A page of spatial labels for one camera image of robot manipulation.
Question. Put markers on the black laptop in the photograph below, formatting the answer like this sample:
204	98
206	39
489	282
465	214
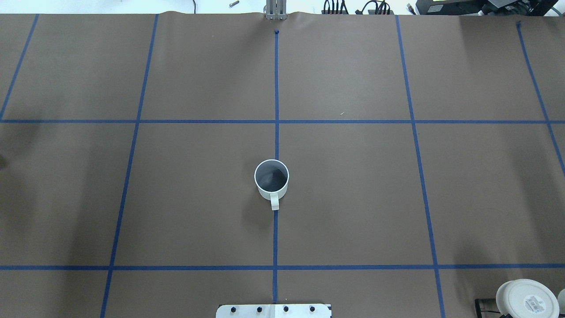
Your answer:
486	7

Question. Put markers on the aluminium frame post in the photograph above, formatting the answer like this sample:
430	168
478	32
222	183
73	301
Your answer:
275	10

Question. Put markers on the white camera post with base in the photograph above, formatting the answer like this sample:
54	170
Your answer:
293	310

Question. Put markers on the white mug grey inside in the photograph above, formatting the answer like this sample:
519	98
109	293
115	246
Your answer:
272	179

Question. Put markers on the black power strip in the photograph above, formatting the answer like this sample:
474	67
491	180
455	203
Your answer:
356	7

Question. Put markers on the black wire dish rack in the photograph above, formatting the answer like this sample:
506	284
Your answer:
486	308

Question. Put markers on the white cup in rack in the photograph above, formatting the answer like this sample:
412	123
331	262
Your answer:
525	298

